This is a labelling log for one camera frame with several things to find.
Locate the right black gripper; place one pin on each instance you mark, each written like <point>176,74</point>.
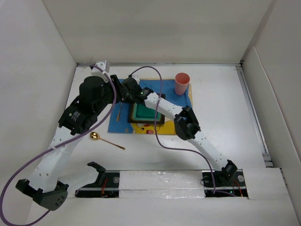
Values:
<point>127,100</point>

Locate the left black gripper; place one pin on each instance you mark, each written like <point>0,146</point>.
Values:
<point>120,89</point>

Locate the green square ceramic plate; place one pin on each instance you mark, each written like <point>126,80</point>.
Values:
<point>140,114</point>

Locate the gold fork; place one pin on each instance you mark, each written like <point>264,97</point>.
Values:
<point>119,113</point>

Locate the gold spoon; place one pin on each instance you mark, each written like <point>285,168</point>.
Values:
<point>96,136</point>

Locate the pink plastic cup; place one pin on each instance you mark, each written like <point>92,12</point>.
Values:
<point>182,81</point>

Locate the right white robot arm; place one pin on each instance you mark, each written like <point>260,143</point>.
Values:
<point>186,125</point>

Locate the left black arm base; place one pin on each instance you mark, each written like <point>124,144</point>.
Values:
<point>106,184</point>

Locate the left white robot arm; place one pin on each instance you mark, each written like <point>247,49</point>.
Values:
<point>45,185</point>

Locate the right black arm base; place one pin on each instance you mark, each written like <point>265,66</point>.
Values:
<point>215,188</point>

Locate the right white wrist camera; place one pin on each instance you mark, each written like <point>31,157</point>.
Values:
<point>136,78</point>

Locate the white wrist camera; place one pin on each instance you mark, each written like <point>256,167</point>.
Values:
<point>105,66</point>
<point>136,78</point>

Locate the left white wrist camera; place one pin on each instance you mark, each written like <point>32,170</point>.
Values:
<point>105,66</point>

